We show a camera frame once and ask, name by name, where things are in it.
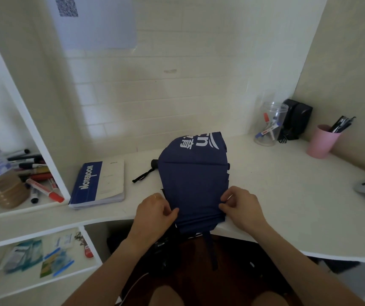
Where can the person's right hand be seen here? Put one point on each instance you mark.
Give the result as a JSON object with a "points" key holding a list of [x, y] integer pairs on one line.
{"points": [[244, 210]]}

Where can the red cap marker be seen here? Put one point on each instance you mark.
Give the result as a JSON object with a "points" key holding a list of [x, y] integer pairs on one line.
{"points": [[267, 118]]}

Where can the person's leg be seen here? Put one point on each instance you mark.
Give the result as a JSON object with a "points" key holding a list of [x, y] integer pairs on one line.
{"points": [[270, 299], [166, 296]]}

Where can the green card with blue clips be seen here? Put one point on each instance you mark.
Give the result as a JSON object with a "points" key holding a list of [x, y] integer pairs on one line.
{"points": [[54, 262]]}

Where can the white shelf unit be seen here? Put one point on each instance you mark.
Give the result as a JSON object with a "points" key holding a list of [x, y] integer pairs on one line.
{"points": [[53, 165]]}

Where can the pink cup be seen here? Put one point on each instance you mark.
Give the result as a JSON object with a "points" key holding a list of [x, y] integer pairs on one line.
{"points": [[322, 142]]}

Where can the navy blue folding umbrella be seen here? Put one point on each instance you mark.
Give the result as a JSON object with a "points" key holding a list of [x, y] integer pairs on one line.
{"points": [[193, 178]]}

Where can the person's right leg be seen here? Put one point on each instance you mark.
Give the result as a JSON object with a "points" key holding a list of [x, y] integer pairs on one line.
{"points": [[270, 299]]}

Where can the person's left thumb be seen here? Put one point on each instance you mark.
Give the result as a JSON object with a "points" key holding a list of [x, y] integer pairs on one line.
{"points": [[171, 213]]}

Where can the person's right thumb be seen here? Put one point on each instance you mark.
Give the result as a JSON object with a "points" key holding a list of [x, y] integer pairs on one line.
{"points": [[225, 207]]}

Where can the clear plastic drink bottle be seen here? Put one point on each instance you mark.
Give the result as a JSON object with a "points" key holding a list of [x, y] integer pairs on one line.
{"points": [[0, 181]]}

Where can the black binder clip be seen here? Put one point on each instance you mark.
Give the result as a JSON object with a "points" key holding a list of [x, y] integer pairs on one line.
{"points": [[282, 138]]}

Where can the white badge holder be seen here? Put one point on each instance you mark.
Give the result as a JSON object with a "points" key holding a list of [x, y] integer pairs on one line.
{"points": [[63, 241]]}

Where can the white paper sheet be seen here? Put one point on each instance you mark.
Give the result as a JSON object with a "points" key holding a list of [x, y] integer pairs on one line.
{"points": [[99, 25]]}

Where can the keys with red tag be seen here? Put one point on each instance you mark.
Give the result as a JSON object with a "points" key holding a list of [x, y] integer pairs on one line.
{"points": [[86, 248]]}

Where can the blue and white notebook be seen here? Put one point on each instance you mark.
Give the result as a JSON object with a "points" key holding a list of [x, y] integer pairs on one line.
{"points": [[101, 183]]}

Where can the bunch of black pens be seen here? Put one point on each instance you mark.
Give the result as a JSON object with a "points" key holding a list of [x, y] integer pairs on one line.
{"points": [[341, 124]]}

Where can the clear plastic jar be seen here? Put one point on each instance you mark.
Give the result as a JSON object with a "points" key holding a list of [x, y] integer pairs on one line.
{"points": [[270, 127]]}

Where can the teal plastic packets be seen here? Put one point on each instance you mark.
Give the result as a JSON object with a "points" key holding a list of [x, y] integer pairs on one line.
{"points": [[21, 256]]}

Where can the person's right forearm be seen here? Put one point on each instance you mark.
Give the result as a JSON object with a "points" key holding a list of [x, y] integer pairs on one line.
{"points": [[297, 267]]}

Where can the person's left leg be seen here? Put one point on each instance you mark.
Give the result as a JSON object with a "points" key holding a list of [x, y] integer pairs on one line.
{"points": [[166, 296]]}

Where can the black pencil sharpener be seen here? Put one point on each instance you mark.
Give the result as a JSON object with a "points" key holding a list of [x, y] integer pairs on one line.
{"points": [[297, 119]]}

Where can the black bag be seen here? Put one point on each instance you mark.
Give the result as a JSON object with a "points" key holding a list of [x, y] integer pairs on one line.
{"points": [[163, 251]]}

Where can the blue cap marker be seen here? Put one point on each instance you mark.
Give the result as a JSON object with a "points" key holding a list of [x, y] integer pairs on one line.
{"points": [[267, 132]]}

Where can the person's left hand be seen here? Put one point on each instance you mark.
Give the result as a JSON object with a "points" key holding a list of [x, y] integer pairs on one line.
{"points": [[150, 219]]}

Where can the pile of markers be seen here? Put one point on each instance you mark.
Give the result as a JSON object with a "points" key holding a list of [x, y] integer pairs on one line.
{"points": [[39, 180]]}

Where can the person's left forearm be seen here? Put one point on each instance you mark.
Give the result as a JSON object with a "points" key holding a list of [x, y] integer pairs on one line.
{"points": [[112, 274]]}

